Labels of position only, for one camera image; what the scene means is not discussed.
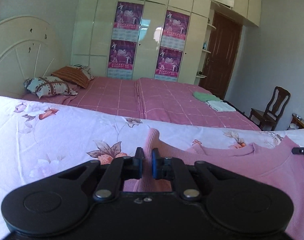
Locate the cream corner shelves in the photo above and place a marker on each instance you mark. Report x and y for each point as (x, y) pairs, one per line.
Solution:
(207, 51)

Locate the small patterned pillow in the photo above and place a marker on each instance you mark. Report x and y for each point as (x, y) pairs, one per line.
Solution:
(88, 72)

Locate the blue bottle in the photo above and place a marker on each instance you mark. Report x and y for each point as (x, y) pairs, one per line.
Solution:
(204, 45)

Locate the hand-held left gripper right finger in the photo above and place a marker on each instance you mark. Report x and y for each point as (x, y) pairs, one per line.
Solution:
(156, 165)

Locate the folded green cloth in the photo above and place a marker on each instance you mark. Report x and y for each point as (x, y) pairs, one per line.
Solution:
(205, 96)

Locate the dark wooden chair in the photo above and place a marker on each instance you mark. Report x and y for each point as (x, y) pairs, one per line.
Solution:
(269, 116)

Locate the pink checked bedspread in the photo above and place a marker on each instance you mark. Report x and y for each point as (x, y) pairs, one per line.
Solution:
(167, 100)

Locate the white patterned pillow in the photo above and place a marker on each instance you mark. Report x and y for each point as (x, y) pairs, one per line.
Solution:
(50, 86)

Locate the brown wooden door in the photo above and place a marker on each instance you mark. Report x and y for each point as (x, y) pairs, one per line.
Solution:
(220, 60)

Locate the purple wall poster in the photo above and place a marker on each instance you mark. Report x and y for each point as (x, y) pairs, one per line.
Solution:
(121, 57)
(175, 25)
(128, 17)
(169, 62)

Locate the wooden furniture piece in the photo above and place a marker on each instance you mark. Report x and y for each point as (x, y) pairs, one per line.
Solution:
(302, 123)

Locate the brown striped pillow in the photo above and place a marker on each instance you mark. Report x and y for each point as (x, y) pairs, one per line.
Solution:
(71, 76)

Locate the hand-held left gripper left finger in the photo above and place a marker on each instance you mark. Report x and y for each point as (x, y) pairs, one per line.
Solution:
(139, 163)

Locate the cream wardrobe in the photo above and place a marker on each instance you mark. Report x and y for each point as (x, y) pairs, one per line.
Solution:
(152, 17)

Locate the white floral bed sheet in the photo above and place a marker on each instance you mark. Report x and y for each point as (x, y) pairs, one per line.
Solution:
(54, 135)

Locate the cream bed headboard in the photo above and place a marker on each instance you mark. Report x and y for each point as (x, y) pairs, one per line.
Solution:
(19, 47)

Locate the folded white cloth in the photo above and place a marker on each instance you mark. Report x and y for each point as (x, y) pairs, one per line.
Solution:
(220, 106)

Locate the pink sweater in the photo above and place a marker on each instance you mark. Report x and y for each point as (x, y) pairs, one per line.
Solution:
(242, 165)

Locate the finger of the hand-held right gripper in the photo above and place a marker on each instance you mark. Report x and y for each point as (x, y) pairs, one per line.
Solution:
(302, 150)

